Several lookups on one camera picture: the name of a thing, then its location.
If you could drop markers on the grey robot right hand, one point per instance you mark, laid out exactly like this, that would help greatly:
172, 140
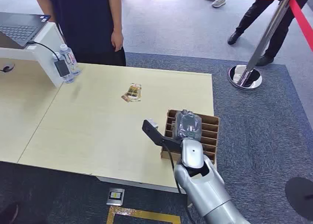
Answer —
187, 125

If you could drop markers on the person's left hand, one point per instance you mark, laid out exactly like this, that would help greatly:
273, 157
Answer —
117, 40

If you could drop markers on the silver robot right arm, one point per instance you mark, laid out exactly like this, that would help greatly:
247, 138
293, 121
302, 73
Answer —
207, 190

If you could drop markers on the slotted cardboard card box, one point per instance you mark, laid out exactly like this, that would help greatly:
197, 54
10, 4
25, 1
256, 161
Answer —
210, 135

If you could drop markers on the person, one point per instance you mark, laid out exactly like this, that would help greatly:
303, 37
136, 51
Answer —
85, 25

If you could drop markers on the clear water bottle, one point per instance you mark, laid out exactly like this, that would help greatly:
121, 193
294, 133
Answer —
69, 78
71, 59

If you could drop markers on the black power adapter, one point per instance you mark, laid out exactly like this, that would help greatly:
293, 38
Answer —
62, 68

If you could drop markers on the dark blue carpet mat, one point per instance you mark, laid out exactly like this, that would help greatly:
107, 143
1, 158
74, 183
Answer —
256, 118

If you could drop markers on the white desk riser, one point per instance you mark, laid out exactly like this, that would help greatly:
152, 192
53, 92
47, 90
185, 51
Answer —
46, 54

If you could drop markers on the chrome stanchion base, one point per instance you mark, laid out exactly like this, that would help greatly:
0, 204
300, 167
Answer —
254, 79

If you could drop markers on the silver floor socket plate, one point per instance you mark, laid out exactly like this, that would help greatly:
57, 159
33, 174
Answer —
115, 196

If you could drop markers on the bystander's pale sneakers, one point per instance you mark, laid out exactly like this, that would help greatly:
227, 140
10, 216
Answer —
218, 2

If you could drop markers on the dark grey laptop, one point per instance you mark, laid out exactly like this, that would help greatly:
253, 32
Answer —
18, 28

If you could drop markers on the bystander in black trousers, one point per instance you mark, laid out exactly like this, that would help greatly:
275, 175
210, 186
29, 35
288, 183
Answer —
281, 28

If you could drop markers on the black round floor base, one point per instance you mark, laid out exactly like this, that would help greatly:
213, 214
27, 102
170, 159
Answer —
299, 198

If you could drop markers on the short red barrier belt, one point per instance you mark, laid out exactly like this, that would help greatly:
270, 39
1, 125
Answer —
303, 23

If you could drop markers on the black rounded object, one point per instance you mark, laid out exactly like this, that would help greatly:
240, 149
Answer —
8, 214

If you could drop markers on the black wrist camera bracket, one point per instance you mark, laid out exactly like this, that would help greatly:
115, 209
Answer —
154, 134

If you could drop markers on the chrome stanchion post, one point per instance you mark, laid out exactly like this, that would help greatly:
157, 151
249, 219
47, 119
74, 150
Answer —
266, 33

